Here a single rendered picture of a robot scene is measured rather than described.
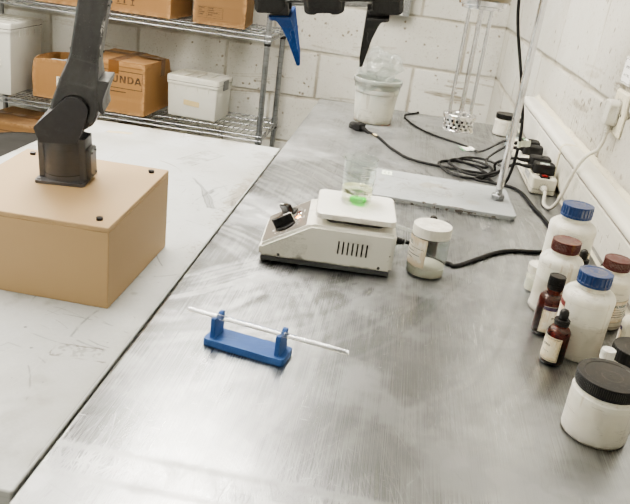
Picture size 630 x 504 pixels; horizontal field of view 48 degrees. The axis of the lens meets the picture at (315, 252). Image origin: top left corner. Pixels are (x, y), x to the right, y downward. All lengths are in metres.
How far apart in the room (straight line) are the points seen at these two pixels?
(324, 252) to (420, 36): 2.51
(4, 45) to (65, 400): 2.91
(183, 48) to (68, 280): 2.83
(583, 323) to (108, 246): 0.59
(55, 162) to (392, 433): 0.55
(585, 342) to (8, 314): 0.70
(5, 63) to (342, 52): 1.53
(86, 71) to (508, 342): 0.64
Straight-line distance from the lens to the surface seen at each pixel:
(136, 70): 3.32
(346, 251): 1.05
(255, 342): 0.84
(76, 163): 0.99
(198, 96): 3.35
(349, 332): 0.91
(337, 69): 3.53
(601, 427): 0.80
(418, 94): 3.53
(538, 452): 0.78
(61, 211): 0.92
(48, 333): 0.87
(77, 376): 0.79
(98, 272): 0.90
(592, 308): 0.93
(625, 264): 1.05
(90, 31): 0.95
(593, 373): 0.80
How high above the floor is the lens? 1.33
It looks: 23 degrees down
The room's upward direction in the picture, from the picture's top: 8 degrees clockwise
